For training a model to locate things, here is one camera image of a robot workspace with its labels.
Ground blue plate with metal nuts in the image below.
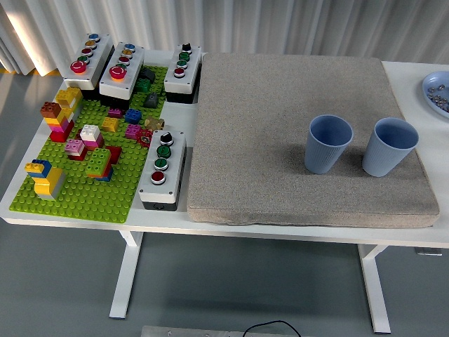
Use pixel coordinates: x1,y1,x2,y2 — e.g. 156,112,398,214
422,70,449,119

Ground white pleated curtain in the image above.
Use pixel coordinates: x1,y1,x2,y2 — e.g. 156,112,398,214
0,0,449,75

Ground yellow blue grey brick stack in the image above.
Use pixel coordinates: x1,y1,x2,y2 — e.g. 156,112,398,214
25,159,67,201

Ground brown-topped brick tower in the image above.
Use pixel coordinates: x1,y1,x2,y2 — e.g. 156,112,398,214
40,101,75,143

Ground red building brick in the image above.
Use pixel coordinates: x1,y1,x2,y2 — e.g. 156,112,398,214
105,145,123,165

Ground black cable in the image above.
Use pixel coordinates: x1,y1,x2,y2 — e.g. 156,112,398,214
243,319,302,337

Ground yellow white brick tower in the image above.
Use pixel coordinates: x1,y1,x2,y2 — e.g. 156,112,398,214
55,86,84,122

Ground green orange blue brick stack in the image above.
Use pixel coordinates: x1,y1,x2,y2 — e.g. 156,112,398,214
86,147,114,183

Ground green studded building baseplate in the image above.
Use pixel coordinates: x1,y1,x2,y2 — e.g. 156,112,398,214
9,65,169,225

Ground dark grey curved block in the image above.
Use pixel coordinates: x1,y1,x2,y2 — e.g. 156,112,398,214
139,67,157,84

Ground five-button white control box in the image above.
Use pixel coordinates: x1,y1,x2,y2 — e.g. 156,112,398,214
63,33,116,100
99,41,146,110

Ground white table leg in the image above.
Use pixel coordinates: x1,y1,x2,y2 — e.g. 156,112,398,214
357,244,392,334
109,230,145,319

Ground pink white red brick stack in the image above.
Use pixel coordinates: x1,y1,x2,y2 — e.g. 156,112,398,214
65,138,89,161

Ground yellow building brick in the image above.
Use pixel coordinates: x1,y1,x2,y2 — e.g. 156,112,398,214
102,117,121,133

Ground four-button white control box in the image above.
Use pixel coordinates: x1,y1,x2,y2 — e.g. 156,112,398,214
163,43,203,105
138,129,188,212

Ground blue ribbed plastic cup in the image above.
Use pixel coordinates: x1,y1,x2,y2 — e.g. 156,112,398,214
304,114,354,175
361,117,420,178

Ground brass valve with red handwheel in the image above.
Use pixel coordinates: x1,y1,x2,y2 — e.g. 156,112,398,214
135,117,166,147

